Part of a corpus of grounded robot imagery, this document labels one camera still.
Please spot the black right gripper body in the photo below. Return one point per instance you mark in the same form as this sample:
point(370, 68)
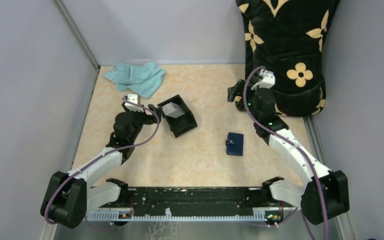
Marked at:
point(239, 89)

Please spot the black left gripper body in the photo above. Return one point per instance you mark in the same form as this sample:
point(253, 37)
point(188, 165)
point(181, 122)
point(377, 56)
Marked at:
point(140, 118)

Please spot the grey credit card stack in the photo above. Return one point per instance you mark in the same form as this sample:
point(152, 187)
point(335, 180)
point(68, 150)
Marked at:
point(173, 110)

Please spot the black plastic card box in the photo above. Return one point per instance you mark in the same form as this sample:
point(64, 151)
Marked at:
point(179, 117)

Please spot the blue leather card holder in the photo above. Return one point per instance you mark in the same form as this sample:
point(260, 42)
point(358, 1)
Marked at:
point(234, 144)

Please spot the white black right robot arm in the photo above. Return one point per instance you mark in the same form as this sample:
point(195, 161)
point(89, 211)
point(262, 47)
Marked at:
point(324, 194)

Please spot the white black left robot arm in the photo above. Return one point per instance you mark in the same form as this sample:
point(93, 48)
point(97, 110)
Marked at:
point(71, 195)

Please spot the light blue cloth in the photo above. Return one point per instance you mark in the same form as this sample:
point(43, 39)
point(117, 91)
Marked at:
point(144, 80)

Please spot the black floral cushion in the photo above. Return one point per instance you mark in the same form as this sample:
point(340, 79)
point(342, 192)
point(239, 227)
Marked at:
point(287, 38)

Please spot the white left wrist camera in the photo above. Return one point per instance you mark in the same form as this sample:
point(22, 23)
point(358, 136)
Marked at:
point(133, 99)

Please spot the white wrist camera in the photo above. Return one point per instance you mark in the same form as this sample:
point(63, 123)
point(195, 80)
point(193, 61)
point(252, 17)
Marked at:
point(133, 99)
point(265, 79)

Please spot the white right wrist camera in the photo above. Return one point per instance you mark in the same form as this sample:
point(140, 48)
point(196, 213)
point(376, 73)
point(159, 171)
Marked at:
point(265, 79)

